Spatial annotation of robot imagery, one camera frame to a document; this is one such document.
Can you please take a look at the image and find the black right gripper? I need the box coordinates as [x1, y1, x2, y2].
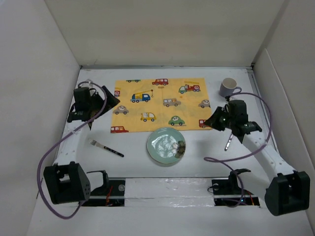
[203, 107, 235, 132]

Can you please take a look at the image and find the yellow car-print cloth placemat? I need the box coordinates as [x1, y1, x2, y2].
[110, 78, 212, 133]

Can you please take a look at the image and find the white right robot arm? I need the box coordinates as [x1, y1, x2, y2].
[205, 100, 310, 216]

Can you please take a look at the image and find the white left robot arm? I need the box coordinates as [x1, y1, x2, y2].
[43, 83, 120, 205]

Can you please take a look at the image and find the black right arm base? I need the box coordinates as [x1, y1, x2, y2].
[207, 169, 260, 208]

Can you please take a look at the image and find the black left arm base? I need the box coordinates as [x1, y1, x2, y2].
[83, 170, 126, 207]

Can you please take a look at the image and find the silver metal spoon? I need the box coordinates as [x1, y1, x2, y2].
[224, 134, 234, 151]

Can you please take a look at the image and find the lavender ceramic mug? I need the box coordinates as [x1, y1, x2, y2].
[219, 78, 242, 97]

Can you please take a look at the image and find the green ceramic plate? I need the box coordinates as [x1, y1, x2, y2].
[147, 127, 187, 166]

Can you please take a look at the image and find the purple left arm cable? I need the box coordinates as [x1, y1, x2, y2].
[36, 81, 109, 220]

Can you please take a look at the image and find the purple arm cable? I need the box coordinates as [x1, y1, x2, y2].
[203, 92, 273, 208]
[36, 81, 109, 220]

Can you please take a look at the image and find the black-handled metal fork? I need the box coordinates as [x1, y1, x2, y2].
[89, 139, 124, 158]

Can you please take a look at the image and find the aluminium table edge rail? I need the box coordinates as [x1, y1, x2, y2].
[81, 65, 252, 70]

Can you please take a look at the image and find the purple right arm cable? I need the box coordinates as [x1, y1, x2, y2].
[203, 92, 273, 208]

